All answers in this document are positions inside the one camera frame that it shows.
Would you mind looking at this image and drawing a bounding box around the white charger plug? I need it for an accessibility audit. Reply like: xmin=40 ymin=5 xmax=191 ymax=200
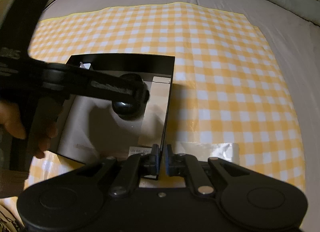
xmin=80 ymin=62 xmax=91 ymax=69

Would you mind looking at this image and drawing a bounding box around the black box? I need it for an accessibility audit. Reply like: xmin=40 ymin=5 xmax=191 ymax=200
xmin=50 ymin=53 xmax=175 ymax=164

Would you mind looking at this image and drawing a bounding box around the black computer mouse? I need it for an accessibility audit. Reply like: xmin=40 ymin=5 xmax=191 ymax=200
xmin=112 ymin=73 xmax=150 ymax=120

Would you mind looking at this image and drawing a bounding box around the person left hand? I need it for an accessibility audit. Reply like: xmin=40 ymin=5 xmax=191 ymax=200
xmin=1 ymin=101 xmax=58 ymax=159

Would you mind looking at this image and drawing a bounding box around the cardboard strip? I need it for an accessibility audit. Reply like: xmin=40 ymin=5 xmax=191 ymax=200
xmin=139 ymin=76 xmax=172 ymax=189

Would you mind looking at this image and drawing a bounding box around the clear tape strip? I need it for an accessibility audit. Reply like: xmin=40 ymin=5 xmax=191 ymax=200
xmin=171 ymin=142 xmax=240 ymax=164

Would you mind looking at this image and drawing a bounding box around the yellow checkered cloth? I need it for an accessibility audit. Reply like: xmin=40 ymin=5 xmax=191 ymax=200
xmin=29 ymin=2 xmax=305 ymax=189

